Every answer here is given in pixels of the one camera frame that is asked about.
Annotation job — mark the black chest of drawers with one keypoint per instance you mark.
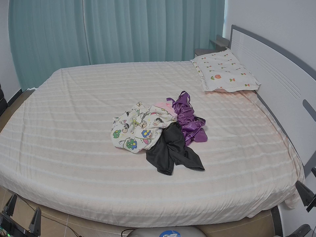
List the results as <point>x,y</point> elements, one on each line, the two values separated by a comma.
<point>3,100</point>

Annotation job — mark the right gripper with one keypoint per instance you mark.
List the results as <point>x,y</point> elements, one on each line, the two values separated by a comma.
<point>312,205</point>

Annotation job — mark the purple satin garment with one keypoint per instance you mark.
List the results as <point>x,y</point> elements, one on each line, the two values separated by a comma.
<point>185,115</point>

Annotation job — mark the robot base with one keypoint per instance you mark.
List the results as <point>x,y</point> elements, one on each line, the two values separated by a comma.
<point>148,233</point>

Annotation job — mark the white printed pillow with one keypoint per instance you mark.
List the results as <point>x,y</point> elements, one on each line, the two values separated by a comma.
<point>222,70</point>

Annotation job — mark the pink garment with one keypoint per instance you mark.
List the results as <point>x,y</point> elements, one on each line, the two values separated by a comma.
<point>163,105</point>

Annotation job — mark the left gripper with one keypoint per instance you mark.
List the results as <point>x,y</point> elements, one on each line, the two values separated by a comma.
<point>12,227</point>

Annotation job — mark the black T-shirt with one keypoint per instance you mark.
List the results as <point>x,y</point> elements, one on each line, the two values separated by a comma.
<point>172,142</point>

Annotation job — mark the grey bedside table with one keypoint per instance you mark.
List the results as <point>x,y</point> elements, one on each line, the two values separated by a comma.
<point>203,51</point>

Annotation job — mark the bed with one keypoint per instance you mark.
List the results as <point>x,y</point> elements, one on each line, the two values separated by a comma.
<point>98,107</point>

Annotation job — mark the white printed pyjama garment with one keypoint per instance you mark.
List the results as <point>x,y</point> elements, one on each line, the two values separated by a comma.
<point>138,132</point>

